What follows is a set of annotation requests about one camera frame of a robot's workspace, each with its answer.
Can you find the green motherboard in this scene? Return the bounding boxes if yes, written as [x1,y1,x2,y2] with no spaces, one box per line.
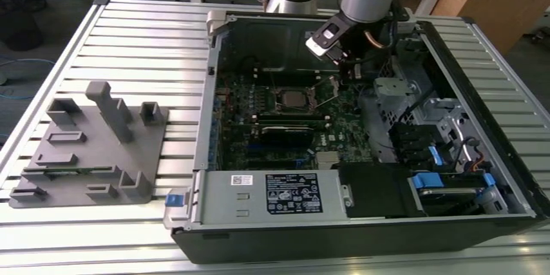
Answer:
[212,68,375,171]

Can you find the grey parts rack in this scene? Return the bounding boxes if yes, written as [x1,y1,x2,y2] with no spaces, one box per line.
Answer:
[6,81,170,209]

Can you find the silver drive cage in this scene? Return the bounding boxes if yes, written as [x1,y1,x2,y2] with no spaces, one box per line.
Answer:
[372,38,495,173]

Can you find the RAM slot white clips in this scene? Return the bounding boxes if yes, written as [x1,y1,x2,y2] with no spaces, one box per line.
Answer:
[256,119,329,128]

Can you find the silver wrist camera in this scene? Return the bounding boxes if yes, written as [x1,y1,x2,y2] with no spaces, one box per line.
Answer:
[305,20,345,62]

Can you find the black graphics card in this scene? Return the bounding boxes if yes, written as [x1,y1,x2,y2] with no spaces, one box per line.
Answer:
[259,125,315,147]

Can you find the blue disk carrier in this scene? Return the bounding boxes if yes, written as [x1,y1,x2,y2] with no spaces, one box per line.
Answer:
[407,172,495,216]

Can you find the green RAM stick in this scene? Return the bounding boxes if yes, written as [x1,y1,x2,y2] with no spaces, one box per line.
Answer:
[22,166,116,176]

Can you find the black waste bin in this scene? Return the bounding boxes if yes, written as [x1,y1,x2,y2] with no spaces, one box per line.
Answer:
[4,10,44,52]

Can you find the black PC case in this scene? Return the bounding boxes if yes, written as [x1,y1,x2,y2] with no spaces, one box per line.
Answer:
[169,9,550,265]

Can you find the blue floor cable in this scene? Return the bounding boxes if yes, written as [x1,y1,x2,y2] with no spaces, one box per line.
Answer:
[0,58,56,100]

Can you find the CPU socket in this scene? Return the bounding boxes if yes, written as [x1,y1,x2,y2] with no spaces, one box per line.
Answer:
[273,86,321,115]

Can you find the small silver heat sink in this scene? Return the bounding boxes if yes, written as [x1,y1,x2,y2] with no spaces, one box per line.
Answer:
[316,151,341,168]

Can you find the silver power supply unit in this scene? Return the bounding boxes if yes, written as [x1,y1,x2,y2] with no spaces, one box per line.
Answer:
[193,170,351,224]

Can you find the black plastic disk bay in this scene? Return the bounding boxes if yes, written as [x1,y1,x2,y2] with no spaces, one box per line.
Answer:
[388,123,445,164]

